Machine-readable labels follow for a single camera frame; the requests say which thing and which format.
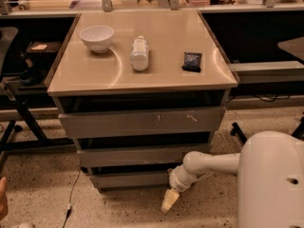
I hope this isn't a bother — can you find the white ceramic bowl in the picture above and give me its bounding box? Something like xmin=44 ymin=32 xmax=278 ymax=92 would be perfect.
xmin=80 ymin=26 xmax=114 ymax=53

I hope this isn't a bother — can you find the clear plastic water bottle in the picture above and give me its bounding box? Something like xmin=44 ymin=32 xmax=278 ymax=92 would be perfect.
xmin=130 ymin=36 xmax=149 ymax=71

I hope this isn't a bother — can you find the grey top drawer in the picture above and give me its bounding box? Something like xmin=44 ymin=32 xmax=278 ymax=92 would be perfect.
xmin=59 ymin=106 xmax=225 ymax=139

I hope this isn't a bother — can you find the grey drawer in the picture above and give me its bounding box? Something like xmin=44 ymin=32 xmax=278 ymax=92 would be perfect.
xmin=59 ymin=106 xmax=225 ymax=139
xmin=77 ymin=143 xmax=211 ymax=167
xmin=90 ymin=171 xmax=169 ymax=189

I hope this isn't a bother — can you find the black floor cable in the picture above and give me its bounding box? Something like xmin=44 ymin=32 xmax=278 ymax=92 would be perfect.
xmin=61 ymin=165 xmax=83 ymax=228

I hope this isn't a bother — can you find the person's hand at edge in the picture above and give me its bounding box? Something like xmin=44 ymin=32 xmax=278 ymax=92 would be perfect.
xmin=0 ymin=177 xmax=8 ymax=220

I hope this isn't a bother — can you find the black wheeled stand base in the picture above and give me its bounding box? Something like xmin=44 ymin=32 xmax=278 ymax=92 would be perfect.
xmin=230 ymin=116 xmax=304 ymax=143

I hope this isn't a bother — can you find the grey middle drawer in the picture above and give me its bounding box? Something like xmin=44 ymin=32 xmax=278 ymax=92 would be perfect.
xmin=77 ymin=143 xmax=211 ymax=167

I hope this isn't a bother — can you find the dark shelf with notepad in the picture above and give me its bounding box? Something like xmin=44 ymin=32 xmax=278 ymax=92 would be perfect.
xmin=26 ymin=41 xmax=62 ymax=53

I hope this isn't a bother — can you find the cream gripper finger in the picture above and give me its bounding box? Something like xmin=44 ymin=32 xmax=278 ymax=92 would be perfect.
xmin=161 ymin=189 xmax=180 ymax=212

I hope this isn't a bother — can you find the grey drawer cabinet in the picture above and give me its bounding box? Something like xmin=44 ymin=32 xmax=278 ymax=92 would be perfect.
xmin=47 ymin=9 xmax=238 ymax=190

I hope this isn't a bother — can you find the grey bottom drawer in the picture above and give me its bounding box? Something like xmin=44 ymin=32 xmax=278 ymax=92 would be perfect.
xmin=90 ymin=171 xmax=169 ymax=189

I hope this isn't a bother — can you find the black left table frame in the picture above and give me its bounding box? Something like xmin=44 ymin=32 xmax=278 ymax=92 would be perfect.
xmin=0 ymin=79 xmax=77 ymax=173

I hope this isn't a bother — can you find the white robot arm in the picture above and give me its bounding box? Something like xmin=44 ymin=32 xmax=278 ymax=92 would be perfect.
xmin=161 ymin=131 xmax=304 ymax=228

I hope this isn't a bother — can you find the dark blue snack packet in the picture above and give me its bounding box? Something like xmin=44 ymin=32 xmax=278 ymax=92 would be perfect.
xmin=181 ymin=51 xmax=202 ymax=72

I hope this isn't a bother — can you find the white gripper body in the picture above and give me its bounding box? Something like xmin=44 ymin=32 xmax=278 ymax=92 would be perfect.
xmin=169 ymin=165 xmax=198 ymax=192

